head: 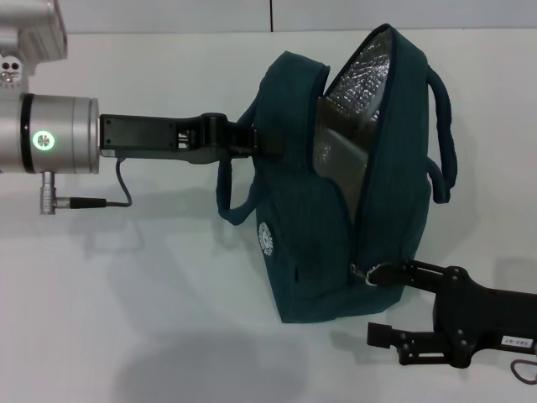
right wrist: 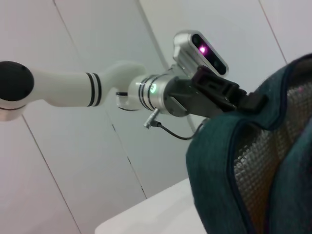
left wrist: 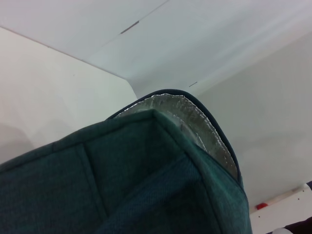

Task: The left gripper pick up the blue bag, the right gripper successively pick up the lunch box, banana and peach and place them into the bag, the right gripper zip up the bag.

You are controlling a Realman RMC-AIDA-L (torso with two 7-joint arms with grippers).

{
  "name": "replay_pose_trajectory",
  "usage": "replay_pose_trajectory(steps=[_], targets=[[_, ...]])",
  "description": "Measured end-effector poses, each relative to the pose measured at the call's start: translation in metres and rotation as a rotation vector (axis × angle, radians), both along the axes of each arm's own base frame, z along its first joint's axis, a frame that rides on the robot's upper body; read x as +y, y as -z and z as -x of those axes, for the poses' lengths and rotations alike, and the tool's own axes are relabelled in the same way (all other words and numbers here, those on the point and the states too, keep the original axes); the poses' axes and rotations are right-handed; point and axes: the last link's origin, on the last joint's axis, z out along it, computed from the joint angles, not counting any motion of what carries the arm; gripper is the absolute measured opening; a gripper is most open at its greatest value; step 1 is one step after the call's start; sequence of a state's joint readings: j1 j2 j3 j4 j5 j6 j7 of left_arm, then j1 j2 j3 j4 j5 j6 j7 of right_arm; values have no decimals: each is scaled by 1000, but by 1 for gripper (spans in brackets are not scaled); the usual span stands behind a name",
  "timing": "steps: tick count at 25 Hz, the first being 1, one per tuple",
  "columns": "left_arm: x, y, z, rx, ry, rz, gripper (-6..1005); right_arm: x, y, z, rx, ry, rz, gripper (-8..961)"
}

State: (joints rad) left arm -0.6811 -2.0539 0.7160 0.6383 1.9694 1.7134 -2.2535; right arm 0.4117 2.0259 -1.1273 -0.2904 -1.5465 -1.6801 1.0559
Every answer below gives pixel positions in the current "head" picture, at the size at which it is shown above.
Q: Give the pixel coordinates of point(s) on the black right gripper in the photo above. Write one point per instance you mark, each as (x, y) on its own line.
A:
(491, 319)

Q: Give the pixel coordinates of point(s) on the dark teal insulated lunch bag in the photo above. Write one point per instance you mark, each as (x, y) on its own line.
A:
(293, 201)

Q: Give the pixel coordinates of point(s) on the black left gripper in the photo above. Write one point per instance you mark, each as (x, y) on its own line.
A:
(138, 136)

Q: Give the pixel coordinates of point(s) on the clear plastic food container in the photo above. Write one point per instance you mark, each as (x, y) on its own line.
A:
(340, 163)

